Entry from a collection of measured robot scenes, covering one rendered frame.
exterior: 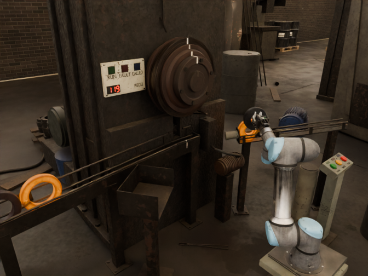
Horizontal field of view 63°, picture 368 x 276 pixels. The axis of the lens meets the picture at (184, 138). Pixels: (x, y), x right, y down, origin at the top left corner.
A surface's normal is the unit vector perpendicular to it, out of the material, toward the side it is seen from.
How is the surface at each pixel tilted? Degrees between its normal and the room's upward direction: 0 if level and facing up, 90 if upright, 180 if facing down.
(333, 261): 1
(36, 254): 0
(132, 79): 90
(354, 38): 90
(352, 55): 90
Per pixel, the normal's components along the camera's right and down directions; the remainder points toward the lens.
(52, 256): 0.01, -0.91
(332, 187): -0.76, 0.26
